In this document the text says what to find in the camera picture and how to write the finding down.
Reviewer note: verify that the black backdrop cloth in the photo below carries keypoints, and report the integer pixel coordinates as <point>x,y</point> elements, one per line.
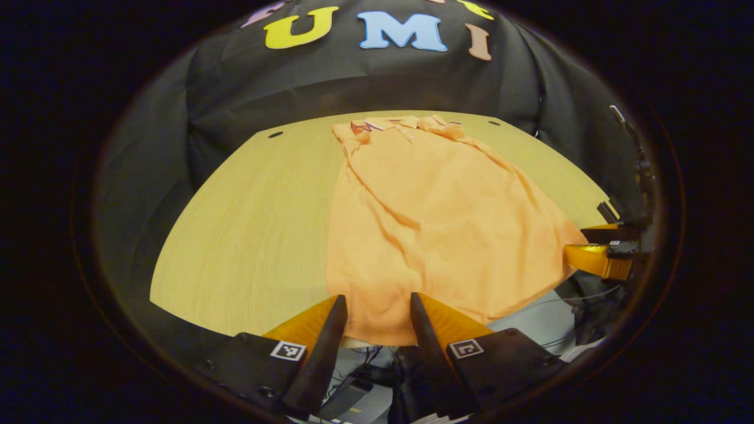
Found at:
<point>377,82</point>

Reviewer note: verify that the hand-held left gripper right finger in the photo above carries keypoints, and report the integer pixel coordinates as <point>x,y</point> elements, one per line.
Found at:
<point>430,347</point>

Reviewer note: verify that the orange T-shirt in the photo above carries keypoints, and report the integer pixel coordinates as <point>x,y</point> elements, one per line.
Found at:
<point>436,224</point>

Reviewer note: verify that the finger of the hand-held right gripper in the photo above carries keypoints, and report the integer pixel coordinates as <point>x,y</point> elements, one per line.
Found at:
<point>612,234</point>
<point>595,259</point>

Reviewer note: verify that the grey flat box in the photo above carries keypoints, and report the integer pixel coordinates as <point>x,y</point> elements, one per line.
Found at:
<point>347,397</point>

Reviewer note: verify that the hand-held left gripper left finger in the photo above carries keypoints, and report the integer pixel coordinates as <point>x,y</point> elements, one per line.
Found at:
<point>324,359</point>

